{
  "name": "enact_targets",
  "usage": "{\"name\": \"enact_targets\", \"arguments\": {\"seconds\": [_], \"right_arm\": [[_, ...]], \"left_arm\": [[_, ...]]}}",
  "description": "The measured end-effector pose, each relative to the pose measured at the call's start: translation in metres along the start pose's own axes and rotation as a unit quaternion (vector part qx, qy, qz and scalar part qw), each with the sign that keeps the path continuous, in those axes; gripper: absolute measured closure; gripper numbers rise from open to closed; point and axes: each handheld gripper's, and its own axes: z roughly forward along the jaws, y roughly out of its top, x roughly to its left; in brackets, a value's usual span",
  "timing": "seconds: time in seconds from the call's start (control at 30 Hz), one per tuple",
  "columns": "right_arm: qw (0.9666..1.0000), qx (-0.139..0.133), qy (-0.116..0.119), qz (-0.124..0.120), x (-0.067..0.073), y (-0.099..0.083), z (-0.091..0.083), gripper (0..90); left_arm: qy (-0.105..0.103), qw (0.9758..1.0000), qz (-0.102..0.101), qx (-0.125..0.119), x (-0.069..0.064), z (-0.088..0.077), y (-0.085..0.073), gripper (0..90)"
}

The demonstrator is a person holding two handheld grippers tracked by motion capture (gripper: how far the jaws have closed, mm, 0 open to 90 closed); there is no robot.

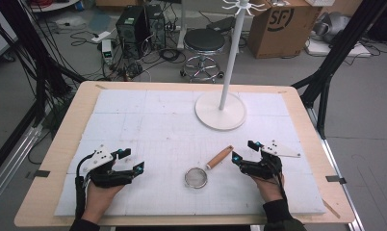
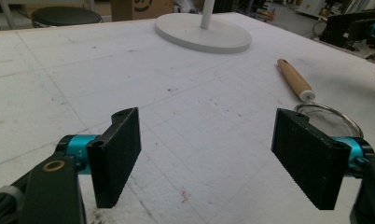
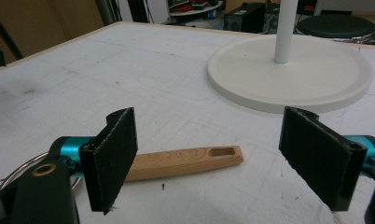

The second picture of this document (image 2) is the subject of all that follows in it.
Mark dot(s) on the brown cardboard box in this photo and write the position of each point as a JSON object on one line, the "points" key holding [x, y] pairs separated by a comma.
{"points": [[136, 9]]}

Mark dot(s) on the white round lamp stand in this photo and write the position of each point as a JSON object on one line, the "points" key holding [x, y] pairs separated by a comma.
{"points": [[204, 32]]}

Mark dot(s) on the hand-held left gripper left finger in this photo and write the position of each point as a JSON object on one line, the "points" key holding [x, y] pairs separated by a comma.
{"points": [[114, 158]]}

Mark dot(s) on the black round stool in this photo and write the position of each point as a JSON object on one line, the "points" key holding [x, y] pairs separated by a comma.
{"points": [[66, 16]]}

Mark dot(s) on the white metal pole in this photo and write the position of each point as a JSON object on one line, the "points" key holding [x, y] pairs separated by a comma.
{"points": [[7, 14]]}

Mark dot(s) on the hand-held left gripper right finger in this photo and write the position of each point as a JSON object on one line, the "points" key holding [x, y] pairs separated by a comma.
{"points": [[310, 158]]}

